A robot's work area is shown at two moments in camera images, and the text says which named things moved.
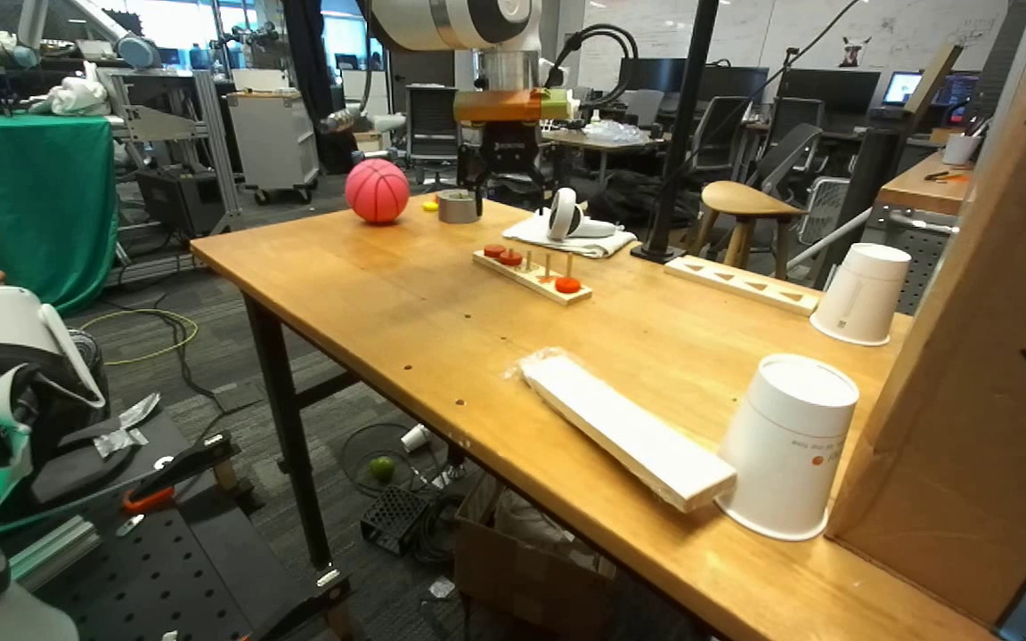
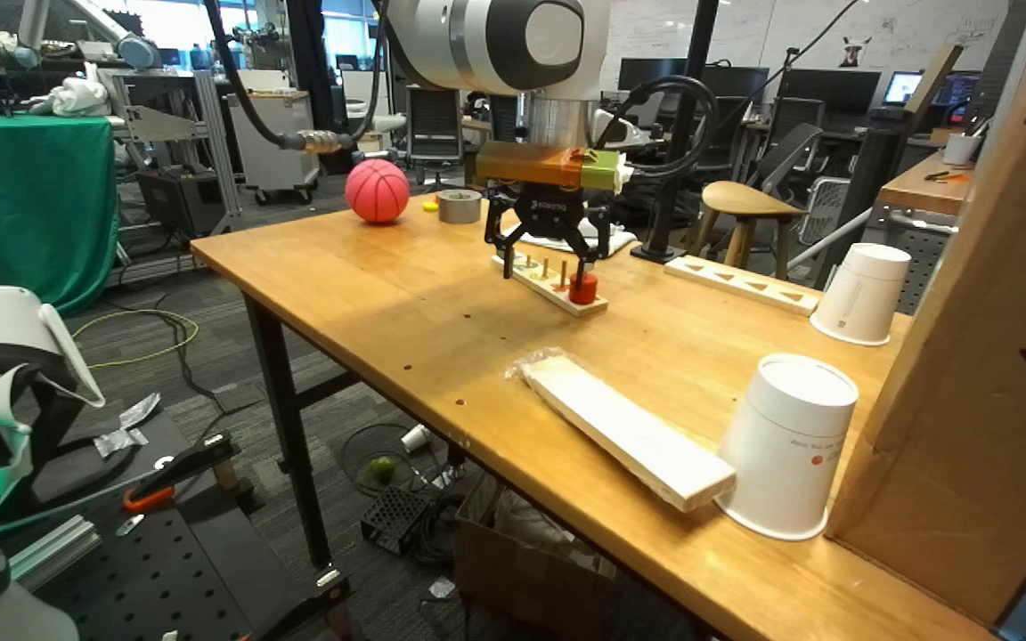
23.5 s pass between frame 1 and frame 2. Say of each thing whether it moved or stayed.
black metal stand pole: stayed
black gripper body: moved
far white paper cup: stayed
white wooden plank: stayed
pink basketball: stayed
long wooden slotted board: stayed
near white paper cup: stayed
